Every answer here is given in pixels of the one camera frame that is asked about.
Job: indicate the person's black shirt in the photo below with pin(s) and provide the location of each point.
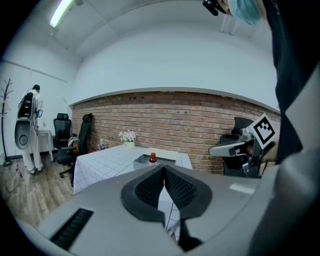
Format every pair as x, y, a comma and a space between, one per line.
292, 62

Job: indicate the white box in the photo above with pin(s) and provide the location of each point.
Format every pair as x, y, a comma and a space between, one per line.
140, 162

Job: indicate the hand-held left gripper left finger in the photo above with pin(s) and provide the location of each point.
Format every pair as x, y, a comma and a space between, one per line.
130, 197

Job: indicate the black mesh office chair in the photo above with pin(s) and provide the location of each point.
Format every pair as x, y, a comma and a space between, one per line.
228, 165
61, 130
83, 135

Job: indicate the red cardboard box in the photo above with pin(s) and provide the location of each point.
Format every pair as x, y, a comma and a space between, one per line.
94, 151

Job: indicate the black head-worn camera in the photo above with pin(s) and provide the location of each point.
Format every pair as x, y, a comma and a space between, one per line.
211, 6

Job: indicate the white ceiling pipes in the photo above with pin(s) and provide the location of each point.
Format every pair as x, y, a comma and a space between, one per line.
228, 25

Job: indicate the black power adapter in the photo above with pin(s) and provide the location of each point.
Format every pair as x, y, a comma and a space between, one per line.
19, 172

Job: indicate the small red object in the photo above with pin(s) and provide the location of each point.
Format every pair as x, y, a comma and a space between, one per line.
152, 160

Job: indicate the pink flowers in pale pot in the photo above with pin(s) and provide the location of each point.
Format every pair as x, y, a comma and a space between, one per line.
128, 138

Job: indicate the clear plastic water bottle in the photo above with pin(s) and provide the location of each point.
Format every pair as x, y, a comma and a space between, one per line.
101, 145

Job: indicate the person's blue face mask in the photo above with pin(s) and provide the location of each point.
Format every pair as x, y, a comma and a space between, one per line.
245, 11

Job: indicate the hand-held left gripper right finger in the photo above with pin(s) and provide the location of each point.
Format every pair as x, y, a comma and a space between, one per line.
202, 197

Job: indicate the small bag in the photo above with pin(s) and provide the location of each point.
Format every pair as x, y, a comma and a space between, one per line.
73, 143

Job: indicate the small white desk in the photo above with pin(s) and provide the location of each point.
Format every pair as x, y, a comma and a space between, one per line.
46, 136

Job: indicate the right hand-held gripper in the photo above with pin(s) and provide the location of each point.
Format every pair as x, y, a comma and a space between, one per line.
262, 130

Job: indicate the black coat rack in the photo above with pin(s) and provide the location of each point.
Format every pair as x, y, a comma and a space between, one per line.
3, 125

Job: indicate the ceiling tube light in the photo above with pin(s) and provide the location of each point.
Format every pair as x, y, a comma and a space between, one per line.
58, 13

